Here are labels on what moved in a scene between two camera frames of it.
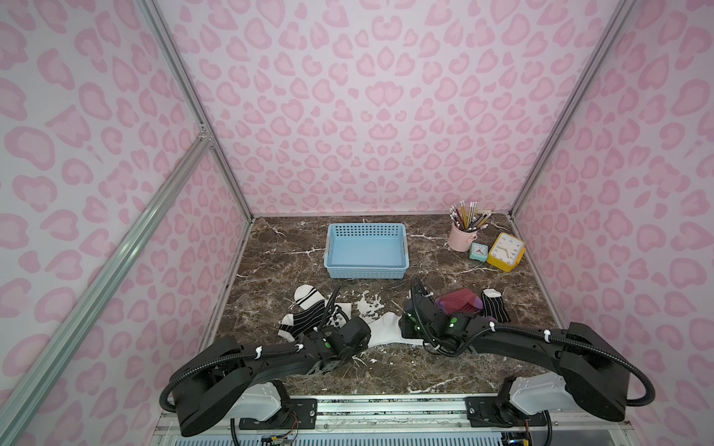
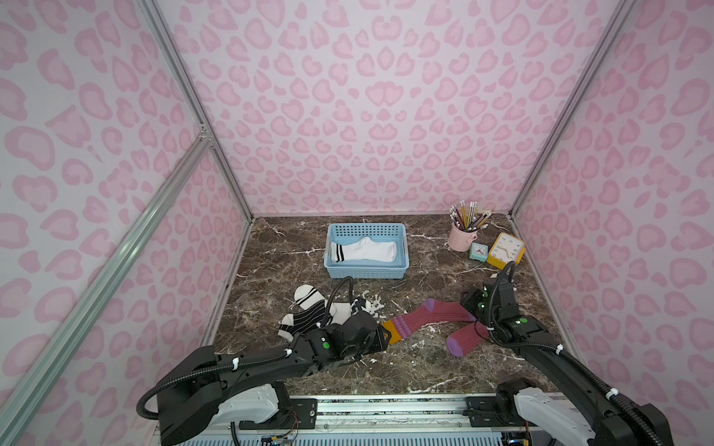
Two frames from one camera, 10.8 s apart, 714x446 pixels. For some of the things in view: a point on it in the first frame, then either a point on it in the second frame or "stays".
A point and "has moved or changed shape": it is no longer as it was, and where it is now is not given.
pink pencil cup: [461, 241] stays
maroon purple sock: [459, 301] has moved or changed shape
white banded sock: [386, 329] to [364, 248]
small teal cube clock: [479, 252] stays
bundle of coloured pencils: [467, 221] stays
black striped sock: [308, 313] stays
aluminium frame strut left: [14, 413] stays
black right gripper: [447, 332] to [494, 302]
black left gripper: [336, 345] stays
